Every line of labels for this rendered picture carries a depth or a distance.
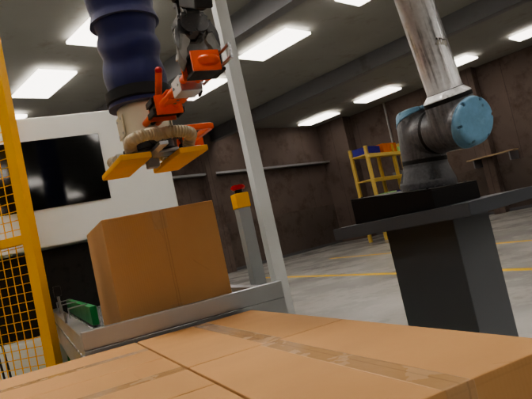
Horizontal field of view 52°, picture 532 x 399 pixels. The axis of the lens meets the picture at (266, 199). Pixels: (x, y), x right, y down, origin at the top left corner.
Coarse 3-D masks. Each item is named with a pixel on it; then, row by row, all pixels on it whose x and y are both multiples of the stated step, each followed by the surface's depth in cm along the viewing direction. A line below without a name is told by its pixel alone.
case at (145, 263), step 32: (128, 224) 187; (160, 224) 192; (192, 224) 196; (96, 256) 218; (128, 256) 186; (160, 256) 190; (192, 256) 194; (128, 288) 184; (160, 288) 188; (192, 288) 193; (224, 288) 197
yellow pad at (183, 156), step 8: (176, 152) 178; (184, 152) 176; (192, 152) 177; (200, 152) 181; (168, 160) 187; (176, 160) 186; (184, 160) 190; (160, 168) 197; (168, 168) 199; (176, 168) 203
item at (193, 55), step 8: (192, 56) 130; (192, 64) 130; (200, 64) 130; (208, 64) 131; (216, 64) 132; (184, 72) 137; (192, 72) 132; (200, 72) 132; (208, 72) 133; (216, 72) 135; (184, 80) 136; (192, 80) 137; (200, 80) 138; (208, 80) 140
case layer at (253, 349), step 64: (256, 320) 160; (320, 320) 137; (0, 384) 147; (64, 384) 127; (128, 384) 112; (192, 384) 100; (256, 384) 91; (320, 384) 83; (384, 384) 76; (448, 384) 70; (512, 384) 73
